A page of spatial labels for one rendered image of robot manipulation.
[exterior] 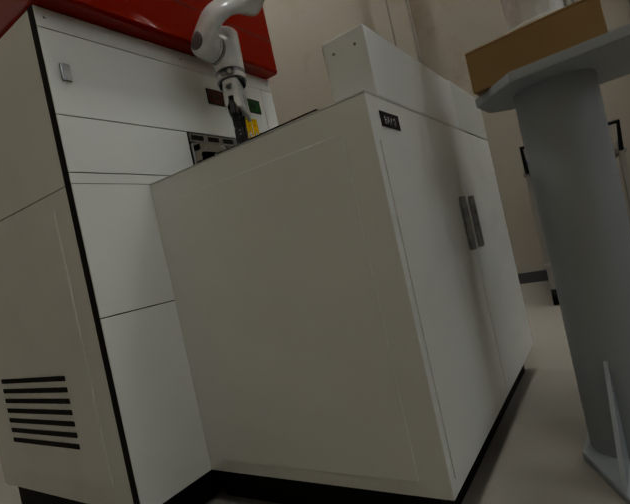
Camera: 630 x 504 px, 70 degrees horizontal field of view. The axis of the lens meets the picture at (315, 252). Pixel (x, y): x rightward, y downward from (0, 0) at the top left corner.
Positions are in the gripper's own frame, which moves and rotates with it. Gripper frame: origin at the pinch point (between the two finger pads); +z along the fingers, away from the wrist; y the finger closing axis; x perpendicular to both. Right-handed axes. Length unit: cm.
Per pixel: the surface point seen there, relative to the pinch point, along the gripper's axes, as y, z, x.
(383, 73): -32, 10, -38
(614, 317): -20, 65, -72
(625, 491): -25, 95, -63
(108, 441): -19, 71, 39
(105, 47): -21.0, -21.3, 24.9
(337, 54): -34.6, 4.7, -29.6
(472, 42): 220, -129, -141
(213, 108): 9.6, -15.2, 9.4
